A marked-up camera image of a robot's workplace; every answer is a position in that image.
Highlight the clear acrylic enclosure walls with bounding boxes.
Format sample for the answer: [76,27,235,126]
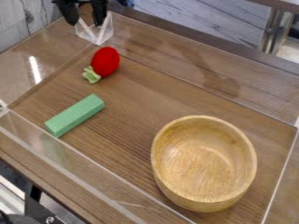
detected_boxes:
[0,11,299,224]

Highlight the red plush fruit green stem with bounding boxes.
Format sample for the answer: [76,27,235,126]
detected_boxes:
[82,46,120,84]

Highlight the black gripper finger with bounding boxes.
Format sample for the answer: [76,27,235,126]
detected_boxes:
[56,0,80,25]
[89,0,108,26]

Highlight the black table frame bracket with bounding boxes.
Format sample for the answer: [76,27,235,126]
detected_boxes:
[0,183,68,224]

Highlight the green rectangular block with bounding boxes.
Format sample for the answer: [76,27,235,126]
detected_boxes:
[44,94,105,137]

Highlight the wooden bowl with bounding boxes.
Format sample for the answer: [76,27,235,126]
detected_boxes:
[150,115,257,213]

